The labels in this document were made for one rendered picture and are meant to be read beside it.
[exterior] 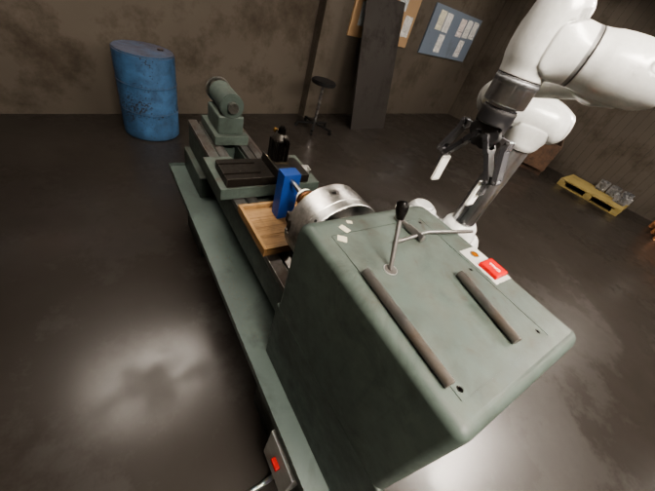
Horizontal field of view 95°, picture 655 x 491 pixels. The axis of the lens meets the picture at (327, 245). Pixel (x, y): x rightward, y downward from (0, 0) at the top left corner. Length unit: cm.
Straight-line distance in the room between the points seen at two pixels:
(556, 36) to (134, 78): 339
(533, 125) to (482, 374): 89
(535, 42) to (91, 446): 202
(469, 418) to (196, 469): 137
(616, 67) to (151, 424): 197
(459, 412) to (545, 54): 66
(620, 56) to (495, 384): 61
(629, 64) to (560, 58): 10
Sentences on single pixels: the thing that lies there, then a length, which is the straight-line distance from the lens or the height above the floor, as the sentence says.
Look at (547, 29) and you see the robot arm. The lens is 76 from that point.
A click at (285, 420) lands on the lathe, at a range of 126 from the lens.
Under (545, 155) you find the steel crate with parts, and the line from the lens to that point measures 722.
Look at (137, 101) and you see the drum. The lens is 375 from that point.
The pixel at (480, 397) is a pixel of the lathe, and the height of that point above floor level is 125.
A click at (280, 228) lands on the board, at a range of 134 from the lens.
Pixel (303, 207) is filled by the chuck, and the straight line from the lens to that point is 98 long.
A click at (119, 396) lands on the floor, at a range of 193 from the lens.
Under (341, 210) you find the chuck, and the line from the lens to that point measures 94.
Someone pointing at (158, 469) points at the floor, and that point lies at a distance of 179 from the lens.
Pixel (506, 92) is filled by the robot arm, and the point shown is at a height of 166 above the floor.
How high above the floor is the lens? 173
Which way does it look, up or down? 40 degrees down
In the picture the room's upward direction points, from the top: 19 degrees clockwise
